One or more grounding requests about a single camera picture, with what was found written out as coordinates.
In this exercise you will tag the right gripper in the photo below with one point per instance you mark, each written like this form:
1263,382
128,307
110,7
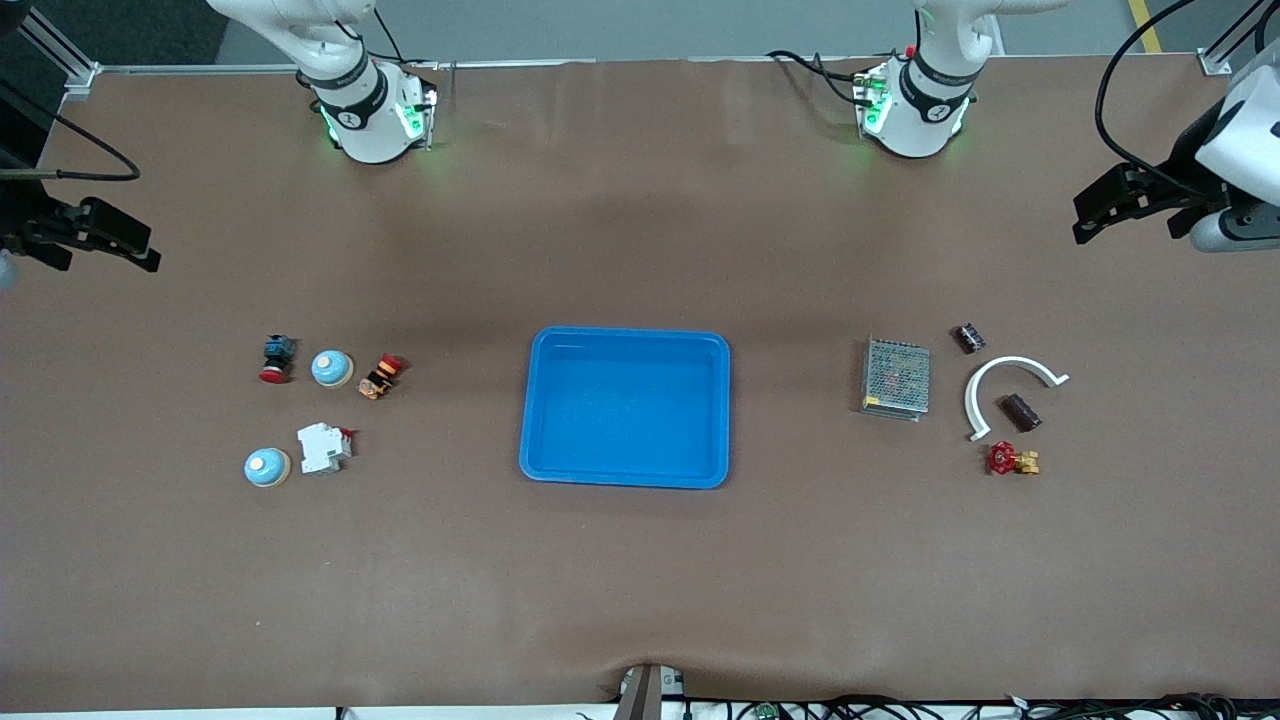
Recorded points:
20,213

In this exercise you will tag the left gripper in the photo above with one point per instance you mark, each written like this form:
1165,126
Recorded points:
1186,171

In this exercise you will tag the dark striped capacitor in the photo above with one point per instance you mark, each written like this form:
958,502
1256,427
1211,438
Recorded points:
968,337

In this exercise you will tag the dark brown capacitor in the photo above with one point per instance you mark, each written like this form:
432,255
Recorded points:
1020,412

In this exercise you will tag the light blue call bell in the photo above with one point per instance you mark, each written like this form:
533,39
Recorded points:
267,467
331,368

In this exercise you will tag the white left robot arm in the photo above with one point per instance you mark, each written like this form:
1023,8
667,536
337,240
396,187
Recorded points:
925,110

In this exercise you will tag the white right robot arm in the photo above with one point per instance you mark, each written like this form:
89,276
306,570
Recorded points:
365,120

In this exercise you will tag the white curved plastic piece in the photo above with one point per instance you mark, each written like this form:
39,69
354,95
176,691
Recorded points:
1020,361

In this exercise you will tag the metal mesh power supply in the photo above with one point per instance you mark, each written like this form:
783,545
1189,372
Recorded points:
896,378

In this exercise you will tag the white circuit breaker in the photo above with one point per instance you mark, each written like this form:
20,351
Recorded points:
322,448

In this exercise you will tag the blue plastic tray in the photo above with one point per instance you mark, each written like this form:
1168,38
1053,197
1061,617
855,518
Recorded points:
630,420

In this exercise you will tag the aluminium frame corner post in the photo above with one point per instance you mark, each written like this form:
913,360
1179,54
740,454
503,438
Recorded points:
1215,65
80,75

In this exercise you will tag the red button blue switch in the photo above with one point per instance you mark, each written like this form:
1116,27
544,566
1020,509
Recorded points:
277,358

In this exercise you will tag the red yellow button switch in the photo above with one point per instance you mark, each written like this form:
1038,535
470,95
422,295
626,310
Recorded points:
381,375

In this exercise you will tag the grey metal camera bracket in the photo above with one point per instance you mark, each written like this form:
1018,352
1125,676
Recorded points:
643,692

